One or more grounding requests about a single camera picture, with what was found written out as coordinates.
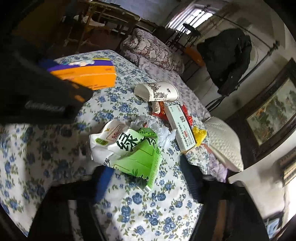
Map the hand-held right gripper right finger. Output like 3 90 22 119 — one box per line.
180 158 269 241

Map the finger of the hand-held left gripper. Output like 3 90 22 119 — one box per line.
62 80 94 109
38 58 57 72

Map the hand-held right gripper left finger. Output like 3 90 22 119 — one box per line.
28 166 114 241

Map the orange box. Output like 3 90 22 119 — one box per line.
46 58 117 91

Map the green packet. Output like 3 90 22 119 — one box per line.
90 119 163 193

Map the yellow plastic bag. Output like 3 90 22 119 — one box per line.
192 126 207 147

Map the white medicine box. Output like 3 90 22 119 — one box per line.
165 105 197 153

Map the printed paper cup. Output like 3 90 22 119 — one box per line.
134 82 179 102

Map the folded purple quilt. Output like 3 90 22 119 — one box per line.
185 144 229 183

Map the wooden chair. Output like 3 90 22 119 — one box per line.
62 7 111 50

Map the white quilted pillow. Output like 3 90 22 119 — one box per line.
203 116 244 172

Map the clear plastic bag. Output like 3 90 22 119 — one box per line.
132 116 177 149

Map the red tassel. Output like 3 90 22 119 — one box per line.
181 105 193 127

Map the small red snack packet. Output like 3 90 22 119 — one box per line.
150 101 166 117

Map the rolled floral quilt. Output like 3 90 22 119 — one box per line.
120 28 185 75

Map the long wooden table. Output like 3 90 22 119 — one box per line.
88 0 167 33

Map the purple floral bed sheet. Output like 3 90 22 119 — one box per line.
136 56 211 121

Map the striped hanging cloth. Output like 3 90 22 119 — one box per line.
279 148 296 186

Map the dark framed landscape painting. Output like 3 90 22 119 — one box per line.
225 58 296 160

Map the black jacket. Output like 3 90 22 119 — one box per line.
196 28 252 95

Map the black metal chair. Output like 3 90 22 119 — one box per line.
165 22 201 50

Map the window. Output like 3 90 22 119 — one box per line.
165 7 213 32

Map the black metal coat stand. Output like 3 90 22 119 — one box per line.
205 40 281 114

